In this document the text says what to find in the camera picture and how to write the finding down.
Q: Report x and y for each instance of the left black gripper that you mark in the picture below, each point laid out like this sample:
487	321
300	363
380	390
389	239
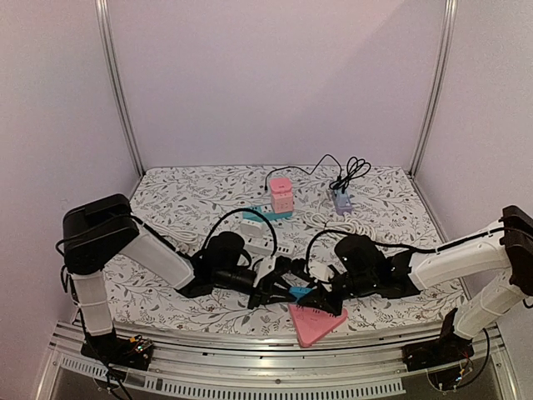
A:
266	290

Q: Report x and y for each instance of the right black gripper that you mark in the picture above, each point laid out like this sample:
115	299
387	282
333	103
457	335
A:
336	292

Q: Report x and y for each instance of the pink triangular power strip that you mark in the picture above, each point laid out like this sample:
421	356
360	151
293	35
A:
312	325

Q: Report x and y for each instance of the white power strip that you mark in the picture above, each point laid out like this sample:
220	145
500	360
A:
264	246

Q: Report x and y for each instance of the white charger adapter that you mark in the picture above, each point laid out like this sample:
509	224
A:
252	229

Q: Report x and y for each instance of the teal power strip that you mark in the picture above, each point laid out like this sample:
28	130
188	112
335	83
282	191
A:
267	212

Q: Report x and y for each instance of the pink cube socket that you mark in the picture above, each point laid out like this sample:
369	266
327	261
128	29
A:
282	202

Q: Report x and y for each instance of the purple power strip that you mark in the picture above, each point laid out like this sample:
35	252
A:
340	207

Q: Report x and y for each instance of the small pink square adapter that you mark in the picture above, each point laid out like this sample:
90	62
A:
280	185

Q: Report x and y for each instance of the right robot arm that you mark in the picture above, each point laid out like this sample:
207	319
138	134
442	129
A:
504	246

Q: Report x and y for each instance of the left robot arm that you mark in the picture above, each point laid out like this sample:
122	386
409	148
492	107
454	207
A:
95	233

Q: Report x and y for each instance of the floral table mat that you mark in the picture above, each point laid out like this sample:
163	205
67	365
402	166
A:
198	199

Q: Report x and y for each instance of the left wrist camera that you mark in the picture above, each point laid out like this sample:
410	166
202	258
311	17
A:
269	267

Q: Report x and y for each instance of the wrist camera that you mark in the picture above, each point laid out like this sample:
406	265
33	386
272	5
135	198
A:
269	267
313	271

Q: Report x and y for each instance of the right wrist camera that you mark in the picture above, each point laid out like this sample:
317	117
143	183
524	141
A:
313	271

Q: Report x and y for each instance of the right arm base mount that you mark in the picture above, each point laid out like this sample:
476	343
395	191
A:
447	348

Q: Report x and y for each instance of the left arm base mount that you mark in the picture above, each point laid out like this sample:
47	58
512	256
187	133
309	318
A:
134	352

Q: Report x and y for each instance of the aluminium front rail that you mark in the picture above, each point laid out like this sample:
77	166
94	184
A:
359	365

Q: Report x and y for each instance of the right aluminium frame post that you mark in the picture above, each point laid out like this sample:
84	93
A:
444	49

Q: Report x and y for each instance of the aluminium frame post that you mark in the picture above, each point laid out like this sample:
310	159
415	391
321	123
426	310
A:
444	49
113	70

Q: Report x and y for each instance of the left aluminium frame post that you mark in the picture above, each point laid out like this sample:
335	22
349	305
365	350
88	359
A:
113	70

